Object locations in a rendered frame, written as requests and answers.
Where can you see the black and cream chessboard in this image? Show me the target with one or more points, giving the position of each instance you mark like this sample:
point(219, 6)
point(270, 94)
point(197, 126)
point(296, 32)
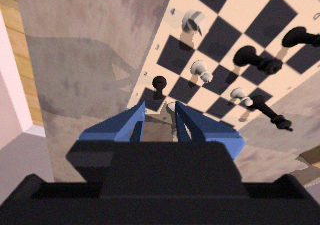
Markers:
point(232, 24)

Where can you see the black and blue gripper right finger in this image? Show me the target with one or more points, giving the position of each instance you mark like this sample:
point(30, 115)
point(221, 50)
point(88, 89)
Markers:
point(206, 129)

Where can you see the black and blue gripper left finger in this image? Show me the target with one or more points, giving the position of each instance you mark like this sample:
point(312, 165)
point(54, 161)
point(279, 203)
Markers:
point(118, 127)

